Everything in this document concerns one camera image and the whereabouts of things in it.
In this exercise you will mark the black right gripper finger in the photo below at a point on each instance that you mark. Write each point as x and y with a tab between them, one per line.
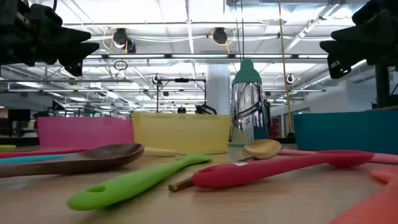
342	54
354	34

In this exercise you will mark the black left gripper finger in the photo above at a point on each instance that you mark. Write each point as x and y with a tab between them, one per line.
74	35
76	54

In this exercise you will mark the dark wooden spoon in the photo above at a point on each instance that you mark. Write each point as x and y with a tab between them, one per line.
102	155

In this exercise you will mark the red silicone spatula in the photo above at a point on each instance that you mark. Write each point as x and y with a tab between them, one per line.
31	153

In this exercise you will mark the green silicone spoon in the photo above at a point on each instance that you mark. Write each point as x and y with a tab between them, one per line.
7	148

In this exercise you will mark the blue silicone spatula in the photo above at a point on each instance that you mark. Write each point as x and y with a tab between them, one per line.
25	159

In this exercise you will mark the light wooden spoon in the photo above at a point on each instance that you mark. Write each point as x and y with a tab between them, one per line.
262	149

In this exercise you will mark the green silicone spatula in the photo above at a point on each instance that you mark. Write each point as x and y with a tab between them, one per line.
124	186

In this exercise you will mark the red silicone spoon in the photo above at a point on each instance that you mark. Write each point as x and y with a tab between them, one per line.
248	172

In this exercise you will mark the orange silicone spatula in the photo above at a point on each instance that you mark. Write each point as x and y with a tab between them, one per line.
379	205

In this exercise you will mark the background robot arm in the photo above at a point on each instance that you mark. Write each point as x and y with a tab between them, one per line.
203	109

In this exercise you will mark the black monitor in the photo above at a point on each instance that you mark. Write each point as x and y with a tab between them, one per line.
18	114

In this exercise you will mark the blue plastic bin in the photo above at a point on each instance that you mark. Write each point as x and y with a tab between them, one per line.
348	132

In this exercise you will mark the pink plastic bin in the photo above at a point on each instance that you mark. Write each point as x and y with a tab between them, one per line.
84	132

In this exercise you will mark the red cabinet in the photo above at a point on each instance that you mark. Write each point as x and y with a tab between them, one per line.
275	127

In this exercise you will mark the clear utensil holder cup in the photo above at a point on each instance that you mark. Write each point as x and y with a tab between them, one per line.
247	102

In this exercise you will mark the white building column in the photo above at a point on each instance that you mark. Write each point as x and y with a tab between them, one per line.
217	90

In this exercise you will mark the yellow plastic bin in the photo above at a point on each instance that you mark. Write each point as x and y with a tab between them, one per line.
182	133

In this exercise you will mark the black vertical post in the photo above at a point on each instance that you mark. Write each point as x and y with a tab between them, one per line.
382	87

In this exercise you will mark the black background rig frame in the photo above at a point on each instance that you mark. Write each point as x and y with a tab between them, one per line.
182	80

